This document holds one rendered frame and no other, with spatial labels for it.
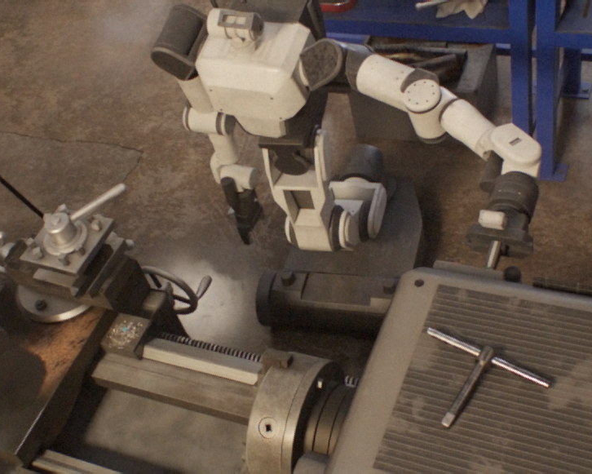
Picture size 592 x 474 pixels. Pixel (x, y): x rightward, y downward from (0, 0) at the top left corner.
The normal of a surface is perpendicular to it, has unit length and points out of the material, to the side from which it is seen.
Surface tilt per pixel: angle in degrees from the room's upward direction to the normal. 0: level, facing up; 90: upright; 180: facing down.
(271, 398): 10
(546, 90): 90
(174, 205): 0
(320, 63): 50
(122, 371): 0
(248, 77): 57
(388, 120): 90
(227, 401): 0
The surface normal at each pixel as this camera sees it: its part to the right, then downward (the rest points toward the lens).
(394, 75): -0.36, -0.48
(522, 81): -0.38, 0.75
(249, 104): -0.34, 0.86
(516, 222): -0.22, -0.64
